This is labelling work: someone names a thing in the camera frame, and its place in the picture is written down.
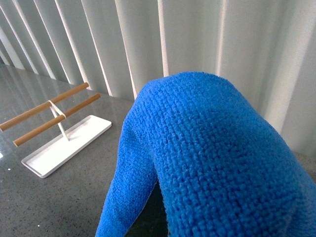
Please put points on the white towel rack with wooden bars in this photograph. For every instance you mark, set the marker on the white towel rack with wooden bars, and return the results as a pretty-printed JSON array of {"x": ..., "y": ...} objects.
[{"x": 48, "y": 158}]

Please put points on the blue microfiber cloth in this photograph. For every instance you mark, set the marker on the blue microfiber cloth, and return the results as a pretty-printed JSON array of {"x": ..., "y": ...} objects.
[{"x": 223, "y": 170}]

